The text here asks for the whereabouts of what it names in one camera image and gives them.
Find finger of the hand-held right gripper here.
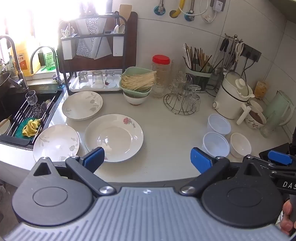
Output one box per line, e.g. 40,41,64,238
254,150,296,177

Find wire rack with glasses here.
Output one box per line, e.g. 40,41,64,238
163,70,201,115

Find stemmed glass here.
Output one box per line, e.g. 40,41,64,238
25,90,38,106

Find green bowl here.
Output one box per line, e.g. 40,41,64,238
119,66,158,98

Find yellow packet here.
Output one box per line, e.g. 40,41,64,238
255,81,270,100

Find green bottle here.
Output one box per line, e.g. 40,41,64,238
44,46,58,71

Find black cooktop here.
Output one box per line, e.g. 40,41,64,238
258,142,296,160

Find white tray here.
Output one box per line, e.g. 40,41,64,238
70,74,123,93

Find metal hook rack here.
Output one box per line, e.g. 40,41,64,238
225,33,240,43

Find floral bowl with brown food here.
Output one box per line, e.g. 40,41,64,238
245,108,267,130

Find pale green pitcher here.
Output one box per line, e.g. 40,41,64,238
264,90,295,127

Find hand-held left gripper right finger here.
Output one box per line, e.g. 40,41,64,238
179,148,266,195

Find black knife rack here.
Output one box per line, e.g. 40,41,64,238
57,11,127,93

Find black sink rack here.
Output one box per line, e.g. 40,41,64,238
9,94,63,145

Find tall steel faucet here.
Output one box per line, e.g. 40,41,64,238
0,35,29,92

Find yellow cloth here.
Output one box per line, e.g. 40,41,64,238
22,118,42,137

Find dry noodles bundle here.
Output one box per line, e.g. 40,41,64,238
121,71,157,91

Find yellow pipe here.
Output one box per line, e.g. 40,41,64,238
170,0,186,18

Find bundle of chopsticks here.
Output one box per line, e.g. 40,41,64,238
183,43,213,72

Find clear glass tumbler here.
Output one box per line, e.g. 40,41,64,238
92,70,104,88
78,71,91,88
105,70,116,88

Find red lid jar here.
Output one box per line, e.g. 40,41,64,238
152,55,171,81

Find black power cable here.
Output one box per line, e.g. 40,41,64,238
242,56,251,77

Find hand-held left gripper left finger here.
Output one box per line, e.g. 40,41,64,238
32,147,117,195

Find pink flower print plate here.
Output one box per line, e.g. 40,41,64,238
84,113,144,163

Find steel pot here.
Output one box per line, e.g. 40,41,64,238
0,71,12,93

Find grey leaf print plate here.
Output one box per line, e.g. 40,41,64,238
33,124,80,163
62,91,103,121

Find white cable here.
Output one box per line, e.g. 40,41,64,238
179,0,219,23

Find wooden spatula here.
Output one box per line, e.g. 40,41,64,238
119,3,133,26

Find yellow detergent bottle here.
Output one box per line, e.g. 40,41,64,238
9,37,41,77

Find clear plastic bowl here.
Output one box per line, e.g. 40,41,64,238
207,113,232,137
202,132,230,158

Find green chopstick holder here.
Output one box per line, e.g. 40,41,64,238
185,66,213,92

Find small white bowl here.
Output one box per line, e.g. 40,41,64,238
230,133,252,158

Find white electric pot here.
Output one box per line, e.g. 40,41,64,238
212,71,255,120

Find small steel faucet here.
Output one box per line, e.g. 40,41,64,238
30,46,63,87

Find tall clear glass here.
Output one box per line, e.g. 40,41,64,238
259,111,281,139

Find white bowl with brown foot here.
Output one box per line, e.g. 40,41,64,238
122,89,151,106

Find brown cutting board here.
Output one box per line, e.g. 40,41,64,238
59,11,138,73

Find textured glass mug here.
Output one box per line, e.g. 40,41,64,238
151,61,174,100

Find person's right hand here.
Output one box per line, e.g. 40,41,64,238
280,199,296,237

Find white handled scissors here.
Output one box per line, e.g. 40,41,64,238
235,42,244,63

